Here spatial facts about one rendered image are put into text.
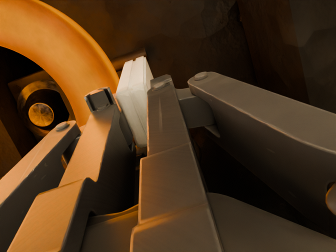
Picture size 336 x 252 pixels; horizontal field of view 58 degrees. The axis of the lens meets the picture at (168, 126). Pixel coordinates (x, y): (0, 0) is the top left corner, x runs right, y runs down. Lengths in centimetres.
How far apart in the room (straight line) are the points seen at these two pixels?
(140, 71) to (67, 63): 6
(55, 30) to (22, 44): 2
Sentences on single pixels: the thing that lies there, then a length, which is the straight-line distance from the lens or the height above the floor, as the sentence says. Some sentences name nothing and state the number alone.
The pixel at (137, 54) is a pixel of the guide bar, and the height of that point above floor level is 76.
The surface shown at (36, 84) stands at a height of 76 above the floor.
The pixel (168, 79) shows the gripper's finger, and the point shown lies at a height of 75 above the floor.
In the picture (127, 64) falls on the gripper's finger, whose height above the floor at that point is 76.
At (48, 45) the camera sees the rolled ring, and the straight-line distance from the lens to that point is 21.
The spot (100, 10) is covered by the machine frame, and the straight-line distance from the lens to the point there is 27.
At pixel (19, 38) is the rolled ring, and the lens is 21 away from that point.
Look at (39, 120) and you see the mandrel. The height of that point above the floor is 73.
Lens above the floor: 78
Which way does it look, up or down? 18 degrees down
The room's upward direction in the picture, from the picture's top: 20 degrees counter-clockwise
